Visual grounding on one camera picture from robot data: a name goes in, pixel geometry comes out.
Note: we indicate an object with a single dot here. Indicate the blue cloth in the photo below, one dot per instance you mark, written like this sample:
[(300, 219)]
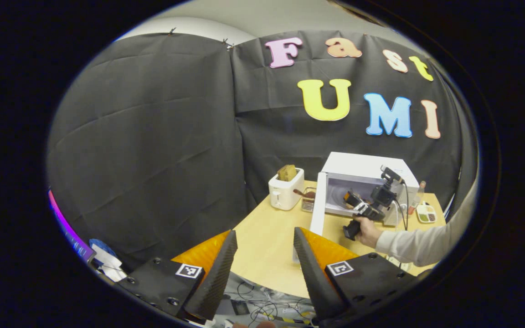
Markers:
[(102, 247)]

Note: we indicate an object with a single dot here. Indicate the clear bottle red label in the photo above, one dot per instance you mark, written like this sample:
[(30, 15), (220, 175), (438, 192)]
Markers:
[(417, 198)]

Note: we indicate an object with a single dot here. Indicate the white divided grain dish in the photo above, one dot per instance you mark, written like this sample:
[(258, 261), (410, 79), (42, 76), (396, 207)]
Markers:
[(426, 214)]

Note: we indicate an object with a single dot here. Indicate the brown wooden spoon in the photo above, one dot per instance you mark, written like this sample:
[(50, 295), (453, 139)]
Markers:
[(301, 193)]

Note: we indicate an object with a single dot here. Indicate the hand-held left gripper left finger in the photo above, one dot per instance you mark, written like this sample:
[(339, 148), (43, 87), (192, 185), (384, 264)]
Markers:
[(217, 278)]

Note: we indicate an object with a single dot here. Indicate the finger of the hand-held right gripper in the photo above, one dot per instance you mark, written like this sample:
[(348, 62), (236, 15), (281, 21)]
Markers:
[(356, 202)]

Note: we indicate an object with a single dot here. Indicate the white toaster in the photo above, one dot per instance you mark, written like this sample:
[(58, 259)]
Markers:
[(283, 193)]

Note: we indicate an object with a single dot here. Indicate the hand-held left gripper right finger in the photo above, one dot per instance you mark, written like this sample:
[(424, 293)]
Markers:
[(315, 278)]

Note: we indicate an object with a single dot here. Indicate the white papers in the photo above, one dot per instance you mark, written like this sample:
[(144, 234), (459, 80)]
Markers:
[(110, 269)]

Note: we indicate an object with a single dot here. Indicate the brown bread slice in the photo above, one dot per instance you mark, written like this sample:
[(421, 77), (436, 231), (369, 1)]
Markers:
[(286, 173)]

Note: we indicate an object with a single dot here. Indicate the white microwave oven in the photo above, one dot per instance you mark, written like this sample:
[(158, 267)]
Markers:
[(362, 164)]

